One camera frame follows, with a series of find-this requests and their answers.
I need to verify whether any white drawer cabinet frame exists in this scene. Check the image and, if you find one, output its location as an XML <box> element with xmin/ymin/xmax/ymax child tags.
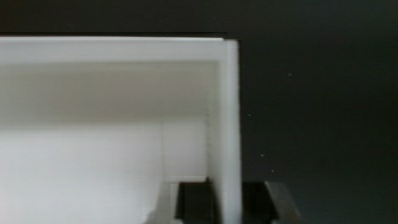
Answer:
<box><xmin>0</xmin><ymin>37</ymin><xmax>242</xmax><ymax>224</ymax></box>

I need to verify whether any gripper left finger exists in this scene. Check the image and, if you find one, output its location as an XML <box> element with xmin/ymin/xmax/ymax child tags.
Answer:
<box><xmin>174</xmin><ymin>179</ymin><xmax>220</xmax><ymax>224</ymax></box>

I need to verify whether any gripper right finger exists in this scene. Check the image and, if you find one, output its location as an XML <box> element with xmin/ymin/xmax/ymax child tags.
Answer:
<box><xmin>242</xmin><ymin>181</ymin><xmax>300</xmax><ymax>224</ymax></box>

